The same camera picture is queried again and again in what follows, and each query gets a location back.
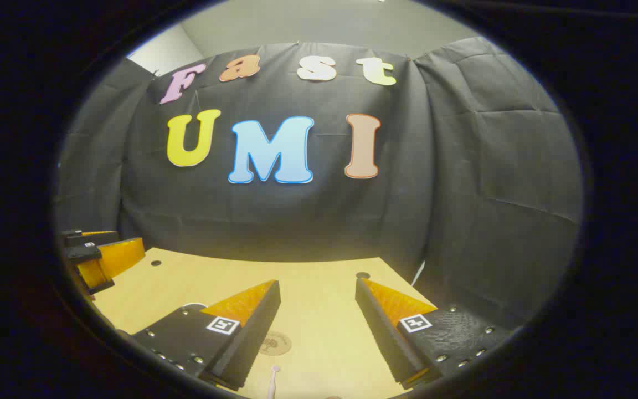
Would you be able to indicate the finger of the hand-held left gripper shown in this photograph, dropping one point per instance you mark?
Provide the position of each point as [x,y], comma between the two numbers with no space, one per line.
[92,238]
[114,257]

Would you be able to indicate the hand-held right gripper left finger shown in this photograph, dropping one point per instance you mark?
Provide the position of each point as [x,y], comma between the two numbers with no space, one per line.
[258,332]

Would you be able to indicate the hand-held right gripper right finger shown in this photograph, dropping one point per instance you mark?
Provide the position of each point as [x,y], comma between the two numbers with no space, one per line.
[380,332]

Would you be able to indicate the round cork coaster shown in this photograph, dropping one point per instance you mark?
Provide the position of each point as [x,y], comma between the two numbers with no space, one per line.
[277,343]

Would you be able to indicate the white toothbrush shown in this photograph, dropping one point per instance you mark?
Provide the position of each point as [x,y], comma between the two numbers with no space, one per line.
[273,382]

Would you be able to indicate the light wooden desktop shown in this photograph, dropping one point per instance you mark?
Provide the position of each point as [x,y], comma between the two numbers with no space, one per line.
[319,310]

